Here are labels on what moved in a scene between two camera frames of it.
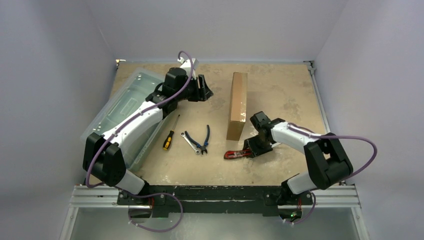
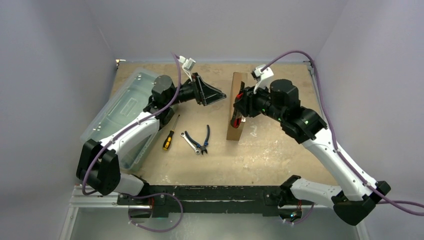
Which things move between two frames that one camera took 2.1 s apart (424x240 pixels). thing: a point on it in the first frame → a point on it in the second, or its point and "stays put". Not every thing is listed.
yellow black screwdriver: (169, 137) stays put
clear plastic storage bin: (129, 99) stays put
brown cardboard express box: (238, 109) stays put
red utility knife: (236, 153) → (237, 117)
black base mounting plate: (242, 200) stays put
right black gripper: (255, 145) → (245, 102)
